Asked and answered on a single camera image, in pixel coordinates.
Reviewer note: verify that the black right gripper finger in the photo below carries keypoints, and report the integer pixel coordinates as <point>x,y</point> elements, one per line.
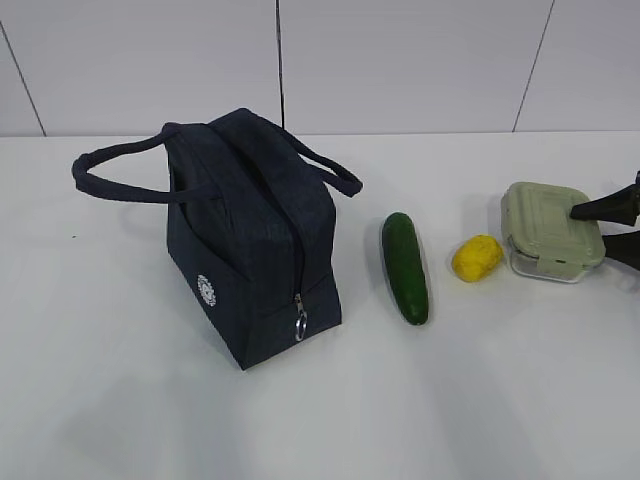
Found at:
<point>621,207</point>
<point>624,248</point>

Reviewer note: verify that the green lidded glass container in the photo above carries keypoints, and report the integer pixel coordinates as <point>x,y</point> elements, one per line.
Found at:
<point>544,241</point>

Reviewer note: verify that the dark green cucumber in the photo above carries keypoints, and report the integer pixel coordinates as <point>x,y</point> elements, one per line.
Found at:
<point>404,268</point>

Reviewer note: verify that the navy blue lunch bag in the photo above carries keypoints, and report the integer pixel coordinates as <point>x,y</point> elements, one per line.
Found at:
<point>251,226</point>

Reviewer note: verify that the yellow lemon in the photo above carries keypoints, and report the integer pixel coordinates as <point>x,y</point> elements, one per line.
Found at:
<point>476,258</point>

